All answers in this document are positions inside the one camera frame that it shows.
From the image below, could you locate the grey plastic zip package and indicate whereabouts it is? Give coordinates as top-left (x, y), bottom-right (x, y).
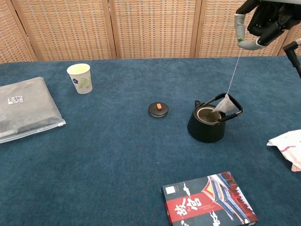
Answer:
top-left (0, 76), bottom-right (66, 144)

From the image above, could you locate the blue carpet table cloth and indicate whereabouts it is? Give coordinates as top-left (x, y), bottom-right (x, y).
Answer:
top-left (0, 55), bottom-right (301, 226)

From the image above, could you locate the white pink cloth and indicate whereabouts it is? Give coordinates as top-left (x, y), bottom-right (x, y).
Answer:
top-left (267, 129), bottom-right (301, 172)

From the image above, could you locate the woven wicker folding screen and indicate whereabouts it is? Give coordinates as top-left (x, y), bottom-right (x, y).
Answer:
top-left (0, 0), bottom-right (301, 63)

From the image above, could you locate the grey tea bag green tag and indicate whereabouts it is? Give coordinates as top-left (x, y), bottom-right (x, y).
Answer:
top-left (211, 37), bottom-right (244, 113)

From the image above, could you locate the black teapot lid orange knob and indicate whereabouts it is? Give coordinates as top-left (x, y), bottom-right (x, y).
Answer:
top-left (148, 102), bottom-right (169, 119)

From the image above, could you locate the black teapot with handle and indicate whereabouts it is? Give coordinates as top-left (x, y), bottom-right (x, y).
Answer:
top-left (187, 93), bottom-right (243, 143)

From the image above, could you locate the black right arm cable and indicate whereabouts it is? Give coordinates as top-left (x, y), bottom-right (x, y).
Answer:
top-left (283, 37), bottom-right (301, 79)

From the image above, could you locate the white floral paper cup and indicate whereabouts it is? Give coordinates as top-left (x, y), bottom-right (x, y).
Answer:
top-left (66, 63), bottom-right (93, 95)

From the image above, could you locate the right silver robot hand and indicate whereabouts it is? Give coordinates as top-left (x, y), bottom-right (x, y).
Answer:
top-left (235, 0), bottom-right (301, 51)

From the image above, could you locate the black red printed book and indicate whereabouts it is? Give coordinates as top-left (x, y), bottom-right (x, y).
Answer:
top-left (161, 171), bottom-right (259, 226)

